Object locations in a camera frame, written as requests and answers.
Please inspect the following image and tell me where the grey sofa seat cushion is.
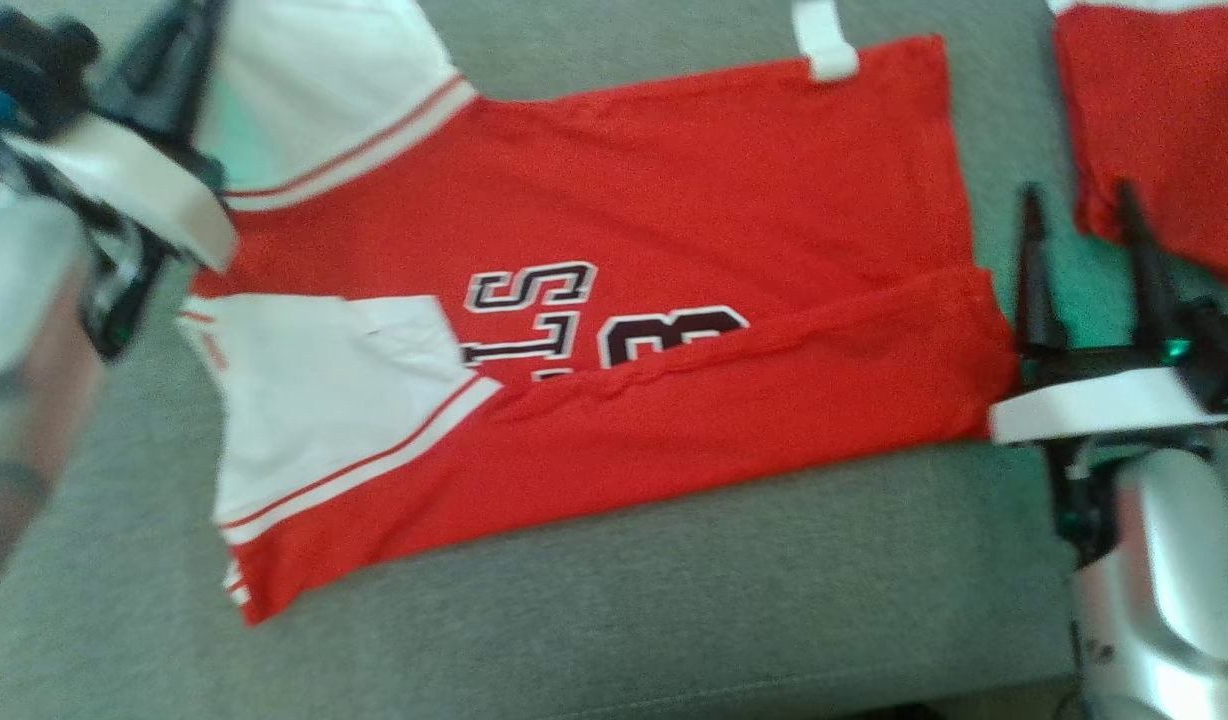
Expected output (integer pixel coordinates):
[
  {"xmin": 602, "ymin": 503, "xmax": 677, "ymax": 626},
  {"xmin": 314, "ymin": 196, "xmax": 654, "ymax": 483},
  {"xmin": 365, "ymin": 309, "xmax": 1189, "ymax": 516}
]
[{"xmin": 0, "ymin": 0, "xmax": 1228, "ymax": 720}]

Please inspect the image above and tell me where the red white baseball jersey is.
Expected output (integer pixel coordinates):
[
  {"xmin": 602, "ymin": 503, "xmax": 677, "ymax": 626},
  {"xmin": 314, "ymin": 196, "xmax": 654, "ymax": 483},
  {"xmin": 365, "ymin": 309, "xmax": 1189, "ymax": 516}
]
[{"xmin": 177, "ymin": 0, "xmax": 1021, "ymax": 627}]

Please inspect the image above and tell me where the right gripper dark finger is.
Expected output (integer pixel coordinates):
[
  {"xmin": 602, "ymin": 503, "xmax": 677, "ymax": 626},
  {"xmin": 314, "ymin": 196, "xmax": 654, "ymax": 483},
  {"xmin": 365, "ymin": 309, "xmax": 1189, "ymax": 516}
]
[
  {"xmin": 1116, "ymin": 180, "xmax": 1193, "ymax": 343},
  {"xmin": 1014, "ymin": 184, "xmax": 1067, "ymax": 351}
]

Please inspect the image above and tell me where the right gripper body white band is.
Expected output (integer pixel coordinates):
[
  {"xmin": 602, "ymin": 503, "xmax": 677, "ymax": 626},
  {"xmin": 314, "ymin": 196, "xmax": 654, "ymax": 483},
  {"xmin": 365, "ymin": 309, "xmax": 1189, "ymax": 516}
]
[{"xmin": 988, "ymin": 335, "xmax": 1228, "ymax": 447}]

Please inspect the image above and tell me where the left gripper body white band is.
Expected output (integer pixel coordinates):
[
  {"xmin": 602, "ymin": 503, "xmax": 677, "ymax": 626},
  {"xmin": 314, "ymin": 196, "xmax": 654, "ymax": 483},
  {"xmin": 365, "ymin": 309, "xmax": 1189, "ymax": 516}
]
[{"xmin": 2, "ymin": 95, "xmax": 241, "ymax": 273}]

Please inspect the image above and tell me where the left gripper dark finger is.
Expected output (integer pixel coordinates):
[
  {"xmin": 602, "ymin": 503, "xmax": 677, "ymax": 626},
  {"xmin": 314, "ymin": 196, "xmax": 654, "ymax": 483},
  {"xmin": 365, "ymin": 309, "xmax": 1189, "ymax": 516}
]
[
  {"xmin": 170, "ymin": 0, "xmax": 231, "ymax": 143},
  {"xmin": 96, "ymin": 0, "xmax": 193, "ymax": 111}
]

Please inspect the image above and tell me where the red shorts white trim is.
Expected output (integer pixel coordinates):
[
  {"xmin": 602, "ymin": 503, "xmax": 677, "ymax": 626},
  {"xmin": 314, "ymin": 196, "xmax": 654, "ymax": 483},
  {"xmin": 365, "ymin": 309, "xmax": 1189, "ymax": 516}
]
[{"xmin": 1045, "ymin": 0, "xmax": 1228, "ymax": 288}]

